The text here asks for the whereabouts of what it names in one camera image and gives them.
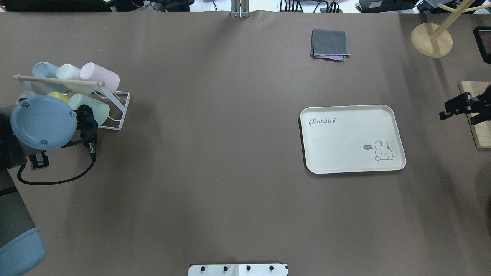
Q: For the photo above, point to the green cup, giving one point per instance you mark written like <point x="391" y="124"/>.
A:
<point x="100" y="109"/>

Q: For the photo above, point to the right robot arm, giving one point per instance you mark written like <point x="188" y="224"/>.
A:
<point x="486" y="103"/>

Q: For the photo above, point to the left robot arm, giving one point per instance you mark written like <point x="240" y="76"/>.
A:
<point x="33" y="125"/>

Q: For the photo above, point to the cream rabbit tray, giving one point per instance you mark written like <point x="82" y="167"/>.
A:
<point x="351" y="138"/>

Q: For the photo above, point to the white cup rack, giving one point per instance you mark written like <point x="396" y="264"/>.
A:
<point x="118" y="101"/>

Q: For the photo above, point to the pink cup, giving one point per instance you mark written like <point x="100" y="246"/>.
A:
<point x="93" y="72"/>

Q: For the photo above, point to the yellow cup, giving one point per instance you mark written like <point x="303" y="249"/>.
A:
<point x="60" y="96"/>

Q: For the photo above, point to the cream white cup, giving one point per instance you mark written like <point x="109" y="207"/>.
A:
<point x="71" y="72"/>

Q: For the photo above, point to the light blue cup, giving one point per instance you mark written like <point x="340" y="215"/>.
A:
<point x="46" y="69"/>

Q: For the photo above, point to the grey cup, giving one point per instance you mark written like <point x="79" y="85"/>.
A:
<point x="26" y="95"/>

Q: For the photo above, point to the black tray corner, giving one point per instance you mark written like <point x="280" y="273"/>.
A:
<point x="482" y="35"/>

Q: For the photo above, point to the grey folded cloth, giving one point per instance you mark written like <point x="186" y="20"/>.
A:
<point x="329" y="44"/>

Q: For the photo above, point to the wooden mug tree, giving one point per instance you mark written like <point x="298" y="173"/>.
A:
<point x="434" y="40"/>

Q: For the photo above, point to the bamboo cutting board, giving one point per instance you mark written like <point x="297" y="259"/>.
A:
<point x="481" y="132"/>

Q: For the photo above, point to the aluminium frame post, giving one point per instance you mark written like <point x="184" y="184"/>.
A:
<point x="240" y="9"/>

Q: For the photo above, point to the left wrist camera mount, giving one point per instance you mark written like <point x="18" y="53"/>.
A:
<point x="87" y="127"/>

